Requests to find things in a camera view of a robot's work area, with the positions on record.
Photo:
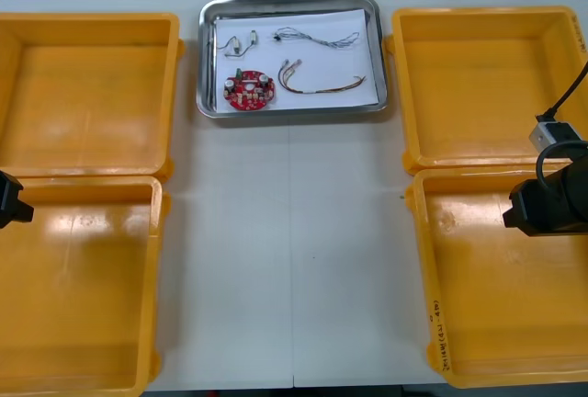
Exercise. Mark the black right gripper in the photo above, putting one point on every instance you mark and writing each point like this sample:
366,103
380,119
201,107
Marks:
528,208

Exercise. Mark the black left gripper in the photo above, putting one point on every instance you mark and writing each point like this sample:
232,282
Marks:
11,199

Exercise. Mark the steel tray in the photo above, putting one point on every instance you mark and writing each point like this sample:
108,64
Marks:
294,111

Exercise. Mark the round red circuit board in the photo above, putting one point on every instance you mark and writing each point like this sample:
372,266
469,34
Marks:
248,94

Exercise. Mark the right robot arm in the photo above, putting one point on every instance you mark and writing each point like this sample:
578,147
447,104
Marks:
569,195

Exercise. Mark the yellow-orange plastic bin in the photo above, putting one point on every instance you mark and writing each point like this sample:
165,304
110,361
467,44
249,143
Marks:
468,94
92,103
482,300
82,286

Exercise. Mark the white paper sheet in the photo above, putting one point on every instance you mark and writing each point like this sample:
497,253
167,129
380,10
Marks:
331,66

